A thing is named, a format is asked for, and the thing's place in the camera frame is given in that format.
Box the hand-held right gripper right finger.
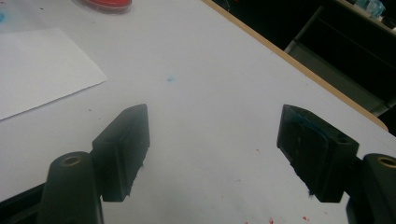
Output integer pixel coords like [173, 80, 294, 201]
[276, 104, 361, 203]

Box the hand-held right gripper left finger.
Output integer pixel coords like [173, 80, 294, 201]
[92, 103, 151, 203]

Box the red round plate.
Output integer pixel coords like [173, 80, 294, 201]
[72, 0, 134, 15]

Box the grey metal shelf unit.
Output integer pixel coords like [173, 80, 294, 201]
[284, 0, 396, 118]

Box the white paper sheet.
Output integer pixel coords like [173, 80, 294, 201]
[0, 27, 108, 121]

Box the clear blue plastic object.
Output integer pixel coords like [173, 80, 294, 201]
[354, 0, 388, 20]

